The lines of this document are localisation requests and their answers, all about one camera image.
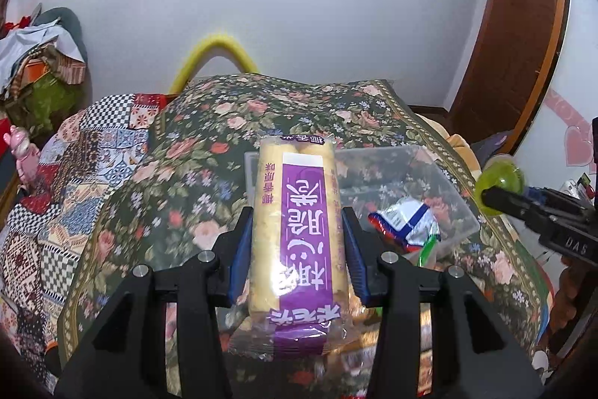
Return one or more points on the dark floral blanket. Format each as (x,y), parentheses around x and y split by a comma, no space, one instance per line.
(196,156)

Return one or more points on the green jelly cup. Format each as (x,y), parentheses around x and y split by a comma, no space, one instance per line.
(500,179)

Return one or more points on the green snack packet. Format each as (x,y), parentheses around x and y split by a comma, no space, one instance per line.
(428,252)

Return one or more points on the clear plastic container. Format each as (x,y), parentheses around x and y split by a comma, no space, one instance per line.
(397,174)

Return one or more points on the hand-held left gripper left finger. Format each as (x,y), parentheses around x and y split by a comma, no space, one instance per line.
(240,256)

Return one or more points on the yellow wafer roll packet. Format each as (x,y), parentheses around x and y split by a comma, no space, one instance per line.
(299,240)

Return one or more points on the patchwork quilt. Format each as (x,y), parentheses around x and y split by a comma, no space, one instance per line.
(70,193)

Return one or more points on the pile of clothes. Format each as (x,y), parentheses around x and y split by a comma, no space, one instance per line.
(28,48)

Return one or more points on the brown wooden door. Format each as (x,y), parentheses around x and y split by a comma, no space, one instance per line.
(518,53)

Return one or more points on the yellow foam tube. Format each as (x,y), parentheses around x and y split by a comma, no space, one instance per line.
(219,41)

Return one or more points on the pink heart wall stickers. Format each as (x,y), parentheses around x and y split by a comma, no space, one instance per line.
(574,132)

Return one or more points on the grey green chair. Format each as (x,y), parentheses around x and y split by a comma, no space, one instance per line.
(70,22)

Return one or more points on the person's right hand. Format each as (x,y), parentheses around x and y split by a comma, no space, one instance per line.
(566,291)

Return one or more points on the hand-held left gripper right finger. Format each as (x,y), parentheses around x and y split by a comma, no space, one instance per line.
(356,259)

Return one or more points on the yellow plush blanket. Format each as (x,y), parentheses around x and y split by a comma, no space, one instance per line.
(462,149)

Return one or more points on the green cloth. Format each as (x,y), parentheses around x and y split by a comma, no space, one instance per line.
(44,100)

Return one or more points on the clear snack packet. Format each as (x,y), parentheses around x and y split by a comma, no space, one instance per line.
(345,364)

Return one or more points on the blue white snack packet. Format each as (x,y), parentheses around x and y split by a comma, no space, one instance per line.
(406,221)

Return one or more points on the pink toy figure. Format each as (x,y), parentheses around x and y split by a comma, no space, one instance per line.
(25,151)

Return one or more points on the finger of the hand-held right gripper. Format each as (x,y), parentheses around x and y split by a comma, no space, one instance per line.
(507,200)
(537,194)

